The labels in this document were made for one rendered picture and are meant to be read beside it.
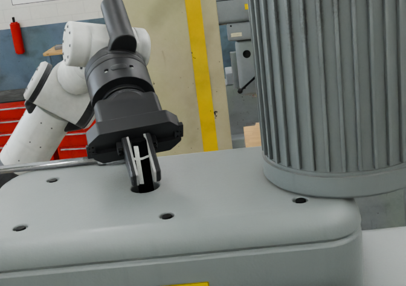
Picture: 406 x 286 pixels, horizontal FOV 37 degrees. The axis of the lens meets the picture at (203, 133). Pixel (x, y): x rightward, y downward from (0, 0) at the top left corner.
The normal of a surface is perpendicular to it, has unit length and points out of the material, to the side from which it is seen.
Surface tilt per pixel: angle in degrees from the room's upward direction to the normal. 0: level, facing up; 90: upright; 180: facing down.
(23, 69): 90
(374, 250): 0
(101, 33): 35
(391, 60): 90
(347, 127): 90
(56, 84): 70
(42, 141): 99
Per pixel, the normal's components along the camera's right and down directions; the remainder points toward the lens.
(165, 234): -0.10, -0.45
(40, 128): 0.11, 0.43
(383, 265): -0.12, -0.95
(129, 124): 0.03, -0.68
